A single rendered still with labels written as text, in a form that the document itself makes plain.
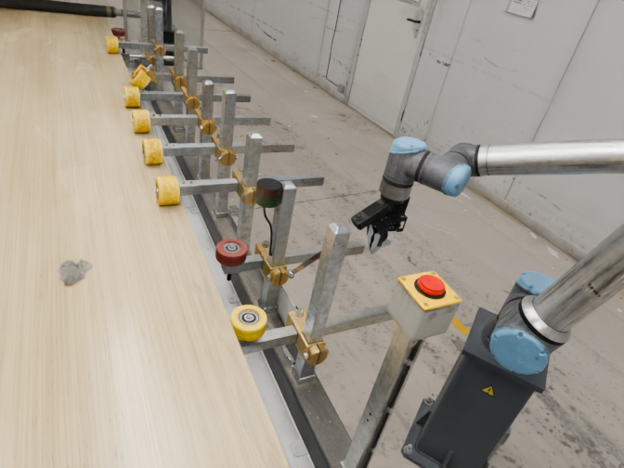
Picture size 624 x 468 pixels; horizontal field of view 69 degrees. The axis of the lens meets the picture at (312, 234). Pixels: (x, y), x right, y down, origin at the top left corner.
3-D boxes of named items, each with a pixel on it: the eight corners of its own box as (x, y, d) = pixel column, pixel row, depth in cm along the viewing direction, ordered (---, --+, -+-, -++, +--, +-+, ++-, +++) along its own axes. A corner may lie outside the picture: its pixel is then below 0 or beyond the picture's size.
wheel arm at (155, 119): (266, 122, 188) (267, 113, 186) (270, 125, 186) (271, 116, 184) (138, 122, 167) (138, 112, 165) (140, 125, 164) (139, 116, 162)
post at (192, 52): (192, 156, 206) (196, 45, 180) (194, 160, 204) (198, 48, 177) (185, 157, 205) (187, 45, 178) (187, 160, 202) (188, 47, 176)
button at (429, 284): (431, 280, 70) (435, 271, 69) (447, 297, 67) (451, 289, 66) (409, 284, 68) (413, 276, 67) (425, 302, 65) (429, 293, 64)
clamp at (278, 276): (269, 254, 133) (272, 240, 130) (287, 285, 123) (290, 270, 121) (252, 257, 131) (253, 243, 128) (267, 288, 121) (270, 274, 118)
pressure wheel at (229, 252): (238, 267, 129) (241, 235, 123) (247, 286, 124) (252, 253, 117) (210, 272, 126) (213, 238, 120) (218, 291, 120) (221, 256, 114)
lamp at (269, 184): (266, 248, 122) (277, 176, 111) (274, 261, 118) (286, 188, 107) (246, 251, 120) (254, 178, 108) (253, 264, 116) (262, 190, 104)
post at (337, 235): (304, 374, 118) (344, 219, 91) (309, 385, 115) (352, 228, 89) (292, 377, 116) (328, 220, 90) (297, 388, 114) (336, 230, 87)
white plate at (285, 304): (265, 283, 140) (268, 258, 135) (298, 346, 122) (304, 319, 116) (263, 284, 140) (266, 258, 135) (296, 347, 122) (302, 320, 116)
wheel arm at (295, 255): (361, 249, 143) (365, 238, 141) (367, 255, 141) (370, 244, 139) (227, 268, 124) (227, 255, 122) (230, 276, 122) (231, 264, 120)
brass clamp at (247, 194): (248, 182, 145) (249, 168, 143) (262, 204, 136) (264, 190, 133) (228, 184, 143) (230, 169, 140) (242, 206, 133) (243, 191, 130)
